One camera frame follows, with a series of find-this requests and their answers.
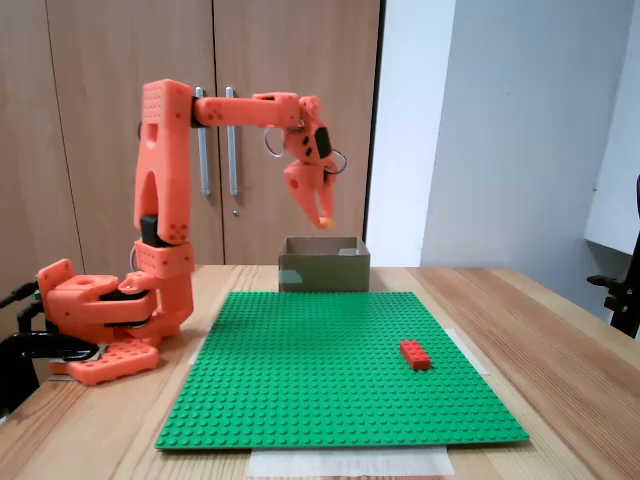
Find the gripper servo cable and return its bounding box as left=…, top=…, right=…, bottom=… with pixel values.
left=263, top=126, right=349, bottom=176

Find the red lego block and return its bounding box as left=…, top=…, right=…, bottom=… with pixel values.
left=398, top=339, right=433, bottom=372

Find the masking tape strip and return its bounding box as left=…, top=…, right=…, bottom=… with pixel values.
left=451, top=327, right=492, bottom=376
left=187, top=325, right=215, bottom=367
left=248, top=446, right=456, bottom=479

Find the brown cardboard box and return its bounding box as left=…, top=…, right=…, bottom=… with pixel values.
left=277, top=235, right=372, bottom=294

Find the black stand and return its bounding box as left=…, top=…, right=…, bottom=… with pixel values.
left=587, top=173, right=640, bottom=341

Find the white panel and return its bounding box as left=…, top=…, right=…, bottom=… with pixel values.
left=583, top=0, right=640, bottom=257

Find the black power cable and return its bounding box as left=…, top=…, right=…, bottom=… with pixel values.
left=0, top=281, right=49, bottom=334

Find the green lego baseplate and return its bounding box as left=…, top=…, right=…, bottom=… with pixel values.
left=154, top=290, right=531, bottom=452

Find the black table clamp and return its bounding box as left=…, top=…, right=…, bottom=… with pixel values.
left=0, top=329, right=105, bottom=365

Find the wooden cabinet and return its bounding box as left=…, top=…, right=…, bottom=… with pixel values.
left=0, top=0, right=386, bottom=266

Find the silver cabinet handle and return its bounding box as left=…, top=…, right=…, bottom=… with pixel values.
left=194, top=86, right=212, bottom=197
left=225, top=86, right=240, bottom=197

